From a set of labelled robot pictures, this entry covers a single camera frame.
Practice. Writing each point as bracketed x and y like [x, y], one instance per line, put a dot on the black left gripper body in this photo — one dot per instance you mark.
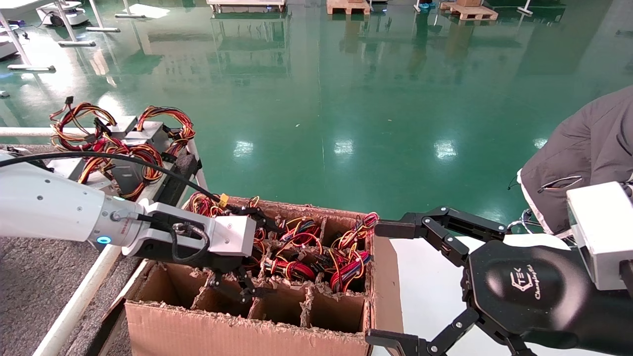
[217, 262]

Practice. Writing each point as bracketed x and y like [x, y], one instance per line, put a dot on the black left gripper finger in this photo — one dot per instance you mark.
[242, 287]
[252, 211]

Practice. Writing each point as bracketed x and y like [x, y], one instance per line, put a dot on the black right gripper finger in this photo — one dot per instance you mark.
[395, 230]
[390, 341]

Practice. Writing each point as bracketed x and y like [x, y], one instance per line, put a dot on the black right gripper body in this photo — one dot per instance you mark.
[544, 296]

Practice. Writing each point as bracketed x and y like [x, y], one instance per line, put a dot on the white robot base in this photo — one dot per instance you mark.
[6, 49]

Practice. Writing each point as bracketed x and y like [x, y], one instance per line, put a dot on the cardboard box with dividers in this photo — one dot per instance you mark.
[222, 336]

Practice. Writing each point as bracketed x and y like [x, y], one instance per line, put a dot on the cardboard box on pallet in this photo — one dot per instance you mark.
[469, 2]

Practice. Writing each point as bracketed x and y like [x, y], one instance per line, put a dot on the person in grey jacket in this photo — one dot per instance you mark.
[583, 148]

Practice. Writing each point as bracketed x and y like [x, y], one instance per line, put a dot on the pale wooden platform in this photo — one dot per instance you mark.
[247, 4]

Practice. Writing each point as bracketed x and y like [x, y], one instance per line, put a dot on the wooden pallet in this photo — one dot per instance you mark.
[470, 12]
[348, 7]

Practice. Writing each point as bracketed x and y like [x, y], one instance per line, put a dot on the blue shoe cover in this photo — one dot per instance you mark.
[428, 6]

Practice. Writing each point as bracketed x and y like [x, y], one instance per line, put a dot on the white workbench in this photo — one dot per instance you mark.
[32, 68]
[104, 29]

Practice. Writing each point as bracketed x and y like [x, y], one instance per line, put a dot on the white table leg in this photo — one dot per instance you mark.
[525, 11]

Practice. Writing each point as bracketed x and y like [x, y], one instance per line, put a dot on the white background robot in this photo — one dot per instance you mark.
[64, 12]

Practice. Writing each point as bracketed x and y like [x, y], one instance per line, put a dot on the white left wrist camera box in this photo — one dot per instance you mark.
[227, 235]

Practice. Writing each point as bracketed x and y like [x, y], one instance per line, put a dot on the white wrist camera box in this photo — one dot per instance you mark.
[227, 235]
[603, 232]

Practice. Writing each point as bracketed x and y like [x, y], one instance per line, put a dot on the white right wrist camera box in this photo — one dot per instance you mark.
[603, 232]

